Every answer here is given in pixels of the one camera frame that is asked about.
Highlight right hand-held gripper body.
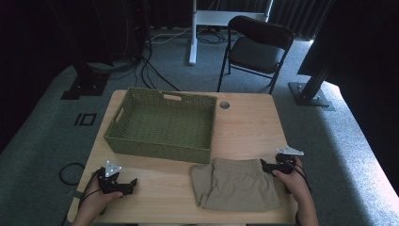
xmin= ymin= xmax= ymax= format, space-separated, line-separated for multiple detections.
xmin=271 ymin=145 xmax=305 ymax=175

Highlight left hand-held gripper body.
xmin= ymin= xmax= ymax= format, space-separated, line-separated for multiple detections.
xmin=97 ymin=160 xmax=127 ymax=195

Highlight beige shorts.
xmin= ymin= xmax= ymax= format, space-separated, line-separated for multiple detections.
xmin=189 ymin=157 xmax=284 ymax=212

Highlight green woven basket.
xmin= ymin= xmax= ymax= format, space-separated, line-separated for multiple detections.
xmin=103 ymin=87 xmax=218 ymax=165

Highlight person's left hand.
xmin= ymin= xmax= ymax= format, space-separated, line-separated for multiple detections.
xmin=79 ymin=177 xmax=124 ymax=222

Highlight person's right hand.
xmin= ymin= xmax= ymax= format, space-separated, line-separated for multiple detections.
xmin=271 ymin=156 xmax=311 ymax=202

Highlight black metal stand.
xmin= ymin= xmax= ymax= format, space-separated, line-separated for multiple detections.
xmin=288 ymin=56 xmax=336 ymax=112
xmin=46 ymin=0 xmax=111 ymax=101

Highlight black folding chair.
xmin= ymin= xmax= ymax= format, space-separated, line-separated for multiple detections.
xmin=216 ymin=15 xmax=296 ymax=95

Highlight dark pleated curtain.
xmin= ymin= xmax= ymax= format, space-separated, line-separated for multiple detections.
xmin=268 ymin=0 xmax=335 ymax=40

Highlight right hand-held gripper cable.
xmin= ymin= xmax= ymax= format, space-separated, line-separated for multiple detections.
xmin=290 ymin=161 xmax=312 ymax=193

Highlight hand-held gripper cable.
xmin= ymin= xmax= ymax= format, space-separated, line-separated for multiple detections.
xmin=290 ymin=161 xmax=312 ymax=193
xmin=77 ymin=169 xmax=106 ymax=210

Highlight left hand-held gripper cable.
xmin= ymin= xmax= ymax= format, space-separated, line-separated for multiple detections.
xmin=77 ymin=169 xmax=106 ymax=210

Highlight black cable loop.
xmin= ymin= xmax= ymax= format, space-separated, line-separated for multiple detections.
xmin=58 ymin=162 xmax=87 ymax=186

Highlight black floor cables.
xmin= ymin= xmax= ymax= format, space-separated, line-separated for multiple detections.
xmin=133 ymin=43 xmax=182 ymax=92

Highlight white floor cable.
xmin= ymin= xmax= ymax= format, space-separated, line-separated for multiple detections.
xmin=150 ymin=25 xmax=193 ymax=45

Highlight white desk frame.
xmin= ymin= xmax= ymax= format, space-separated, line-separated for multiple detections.
xmin=188 ymin=0 xmax=275 ymax=66

